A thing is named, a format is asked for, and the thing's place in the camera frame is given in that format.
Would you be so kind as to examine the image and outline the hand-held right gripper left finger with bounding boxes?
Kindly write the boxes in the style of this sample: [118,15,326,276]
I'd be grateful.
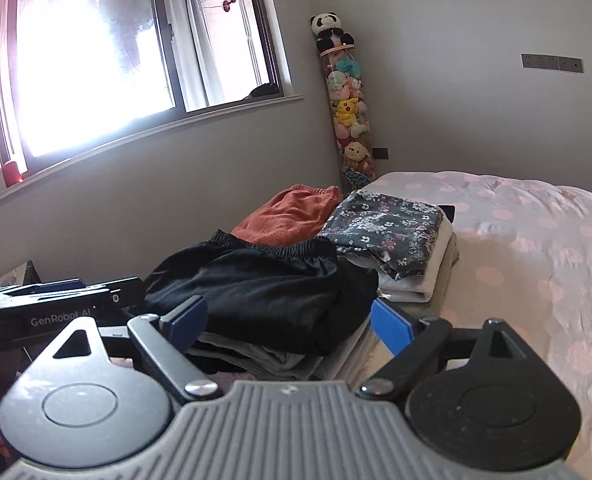
[50,295,223,402]

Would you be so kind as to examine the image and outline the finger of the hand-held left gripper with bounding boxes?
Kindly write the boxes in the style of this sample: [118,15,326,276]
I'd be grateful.
[6,278,88,295]
[82,276,147,317]

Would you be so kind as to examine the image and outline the panda plush toy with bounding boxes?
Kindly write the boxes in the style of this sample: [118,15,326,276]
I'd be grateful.
[309,12,355,53]

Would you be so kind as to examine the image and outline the white window sill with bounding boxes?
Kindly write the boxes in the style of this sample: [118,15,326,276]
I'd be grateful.
[0,93,305,205]

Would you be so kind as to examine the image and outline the grey wall socket strip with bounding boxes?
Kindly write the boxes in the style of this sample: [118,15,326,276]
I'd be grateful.
[520,52,585,74]

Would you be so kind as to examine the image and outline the red cup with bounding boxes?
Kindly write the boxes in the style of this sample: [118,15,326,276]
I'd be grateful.
[2,159,25,185]

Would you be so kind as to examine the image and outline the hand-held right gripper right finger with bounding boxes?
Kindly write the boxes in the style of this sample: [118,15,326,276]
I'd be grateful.
[357,298,526,402]

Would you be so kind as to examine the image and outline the grey folded garment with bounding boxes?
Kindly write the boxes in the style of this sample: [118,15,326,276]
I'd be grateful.
[191,320,377,382]

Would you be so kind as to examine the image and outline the cream gauze folded garment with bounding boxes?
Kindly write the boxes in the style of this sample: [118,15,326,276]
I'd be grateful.
[376,220,450,304]

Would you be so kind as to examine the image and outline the dark floral folded garment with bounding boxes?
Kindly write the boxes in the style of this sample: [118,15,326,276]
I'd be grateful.
[318,189,445,281]

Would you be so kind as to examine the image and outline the black shorts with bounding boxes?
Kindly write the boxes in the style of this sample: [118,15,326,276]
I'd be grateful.
[143,229,379,357]

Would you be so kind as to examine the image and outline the sliding window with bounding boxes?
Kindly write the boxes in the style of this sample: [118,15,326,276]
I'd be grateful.
[0,0,295,172]

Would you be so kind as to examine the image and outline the bed with pink dotted sheet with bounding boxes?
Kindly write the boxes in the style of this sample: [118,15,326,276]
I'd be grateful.
[321,170,592,480]

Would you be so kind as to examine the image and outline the beige folded garment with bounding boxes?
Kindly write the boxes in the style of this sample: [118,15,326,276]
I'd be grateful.
[428,232,461,302]

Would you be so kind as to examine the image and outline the orange folded garment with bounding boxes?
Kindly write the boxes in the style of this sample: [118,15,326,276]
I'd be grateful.
[230,184,342,247]

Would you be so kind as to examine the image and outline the clear tube of plush toys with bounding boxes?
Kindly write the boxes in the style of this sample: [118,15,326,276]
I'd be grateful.
[318,44,377,192]

